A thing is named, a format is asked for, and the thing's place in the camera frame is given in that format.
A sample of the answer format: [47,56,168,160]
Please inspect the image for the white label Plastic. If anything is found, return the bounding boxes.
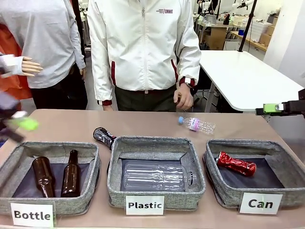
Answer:
[125,195,165,216]

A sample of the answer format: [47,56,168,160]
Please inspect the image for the person in white jacket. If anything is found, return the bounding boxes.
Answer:
[87,0,202,112]

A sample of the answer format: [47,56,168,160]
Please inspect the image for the dark wristwatch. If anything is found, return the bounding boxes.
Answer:
[187,82,199,95]

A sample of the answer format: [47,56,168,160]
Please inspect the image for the white label Bottle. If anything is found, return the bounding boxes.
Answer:
[10,201,56,228]

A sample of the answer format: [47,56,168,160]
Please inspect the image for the person left hand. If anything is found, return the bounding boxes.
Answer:
[173,83,194,111]

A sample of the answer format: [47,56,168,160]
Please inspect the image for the mannequin in orange garment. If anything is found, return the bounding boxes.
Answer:
[0,23,33,101]

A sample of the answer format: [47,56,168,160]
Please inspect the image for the large cardboard box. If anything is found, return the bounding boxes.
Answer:
[203,28,227,51]

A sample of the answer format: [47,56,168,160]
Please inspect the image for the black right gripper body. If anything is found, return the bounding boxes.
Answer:
[282,99,305,117]

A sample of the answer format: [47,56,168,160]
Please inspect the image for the white label Can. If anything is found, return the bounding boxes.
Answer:
[239,192,284,215]

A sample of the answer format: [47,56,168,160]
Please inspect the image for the brown glass bottle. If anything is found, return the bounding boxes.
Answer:
[32,156,57,198]
[61,149,82,198]

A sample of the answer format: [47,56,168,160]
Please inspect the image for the grey fabric basket can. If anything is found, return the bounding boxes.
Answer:
[204,139,305,208]

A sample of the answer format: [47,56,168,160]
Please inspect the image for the large clear plastic bottle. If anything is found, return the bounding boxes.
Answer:
[122,162,196,192]

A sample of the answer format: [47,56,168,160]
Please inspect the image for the stacked small cardboard boxes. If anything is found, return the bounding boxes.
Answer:
[258,16,278,46]

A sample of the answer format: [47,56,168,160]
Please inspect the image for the white background table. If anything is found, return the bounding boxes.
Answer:
[197,50,305,113]

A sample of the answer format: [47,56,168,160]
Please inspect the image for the grey fabric basket bottle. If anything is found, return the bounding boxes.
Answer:
[0,141,101,217]

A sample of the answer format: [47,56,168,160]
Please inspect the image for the small clear bottle blue cap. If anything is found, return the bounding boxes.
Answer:
[178,116,216,136]

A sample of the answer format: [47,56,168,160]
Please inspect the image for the person left forearm white sleeve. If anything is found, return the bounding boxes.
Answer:
[177,40,202,87]

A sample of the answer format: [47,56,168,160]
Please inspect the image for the mannequin in grey sweater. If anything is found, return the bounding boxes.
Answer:
[0,0,88,110]

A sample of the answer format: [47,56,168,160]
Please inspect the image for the crushed black can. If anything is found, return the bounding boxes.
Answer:
[92,126,117,150]

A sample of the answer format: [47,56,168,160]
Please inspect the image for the wooden workbench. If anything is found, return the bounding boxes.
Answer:
[230,31,268,52]

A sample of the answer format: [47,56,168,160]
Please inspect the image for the person right forearm white sleeve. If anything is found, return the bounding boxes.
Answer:
[91,59,114,106]

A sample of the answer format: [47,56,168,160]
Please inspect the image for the black tripod pole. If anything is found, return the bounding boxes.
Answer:
[238,0,258,52]

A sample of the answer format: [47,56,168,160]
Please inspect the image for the crushed red can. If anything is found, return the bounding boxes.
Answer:
[216,151,257,177]

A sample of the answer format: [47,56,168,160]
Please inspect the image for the grey fabric basket plastic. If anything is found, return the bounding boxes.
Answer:
[106,135,207,211]

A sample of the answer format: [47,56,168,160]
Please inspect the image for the stack of white trays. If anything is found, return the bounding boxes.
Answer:
[250,21,270,36]

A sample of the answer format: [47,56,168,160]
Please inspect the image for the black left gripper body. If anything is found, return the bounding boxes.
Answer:
[0,92,21,121]

